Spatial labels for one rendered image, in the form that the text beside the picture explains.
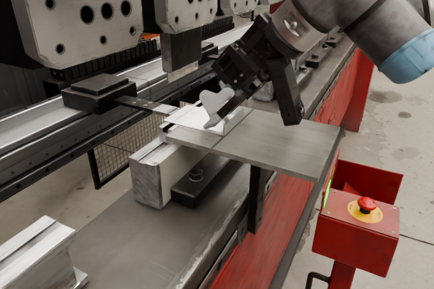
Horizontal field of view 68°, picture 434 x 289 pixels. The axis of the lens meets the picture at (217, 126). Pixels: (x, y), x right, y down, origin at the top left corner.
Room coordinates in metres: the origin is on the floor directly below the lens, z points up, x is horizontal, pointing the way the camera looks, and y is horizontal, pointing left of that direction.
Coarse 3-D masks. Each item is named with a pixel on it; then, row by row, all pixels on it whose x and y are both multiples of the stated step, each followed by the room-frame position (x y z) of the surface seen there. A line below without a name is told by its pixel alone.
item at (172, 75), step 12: (168, 36) 0.53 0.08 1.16; (180, 36) 0.56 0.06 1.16; (192, 36) 0.59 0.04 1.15; (168, 48) 0.53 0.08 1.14; (180, 48) 0.56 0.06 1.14; (192, 48) 0.59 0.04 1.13; (168, 60) 0.53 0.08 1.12; (180, 60) 0.56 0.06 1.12; (192, 60) 0.59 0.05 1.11; (168, 72) 0.54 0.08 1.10; (180, 72) 0.57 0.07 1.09
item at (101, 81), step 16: (96, 80) 0.69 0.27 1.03; (112, 80) 0.69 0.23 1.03; (128, 80) 0.70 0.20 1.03; (64, 96) 0.65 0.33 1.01; (80, 96) 0.63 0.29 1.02; (96, 96) 0.62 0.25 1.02; (112, 96) 0.64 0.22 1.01; (128, 96) 0.66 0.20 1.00; (96, 112) 0.61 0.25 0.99; (160, 112) 0.58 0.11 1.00
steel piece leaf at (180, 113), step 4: (184, 108) 0.60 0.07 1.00; (188, 108) 0.60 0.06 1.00; (192, 108) 0.61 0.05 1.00; (176, 112) 0.59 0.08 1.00; (180, 112) 0.59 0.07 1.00; (184, 112) 0.59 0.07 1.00; (172, 116) 0.57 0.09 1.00; (176, 116) 0.57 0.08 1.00; (180, 116) 0.57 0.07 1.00; (164, 120) 0.55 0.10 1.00; (168, 120) 0.55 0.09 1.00; (172, 120) 0.55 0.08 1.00
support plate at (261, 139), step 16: (256, 112) 0.59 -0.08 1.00; (176, 128) 0.52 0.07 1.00; (192, 128) 0.52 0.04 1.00; (240, 128) 0.52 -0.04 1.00; (256, 128) 0.52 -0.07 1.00; (272, 128) 0.52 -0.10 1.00; (288, 128) 0.52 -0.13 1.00; (304, 128) 0.52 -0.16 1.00; (320, 128) 0.52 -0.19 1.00; (336, 128) 0.52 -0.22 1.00; (192, 144) 0.47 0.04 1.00; (208, 144) 0.46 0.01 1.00; (224, 144) 0.46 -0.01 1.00; (240, 144) 0.46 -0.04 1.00; (256, 144) 0.46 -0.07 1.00; (272, 144) 0.46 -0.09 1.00; (288, 144) 0.46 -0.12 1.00; (304, 144) 0.46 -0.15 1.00; (320, 144) 0.46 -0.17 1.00; (240, 160) 0.43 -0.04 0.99; (256, 160) 0.41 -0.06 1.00; (272, 160) 0.41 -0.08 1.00; (288, 160) 0.41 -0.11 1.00; (304, 160) 0.41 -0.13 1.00; (320, 160) 0.41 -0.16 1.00; (304, 176) 0.38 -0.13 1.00
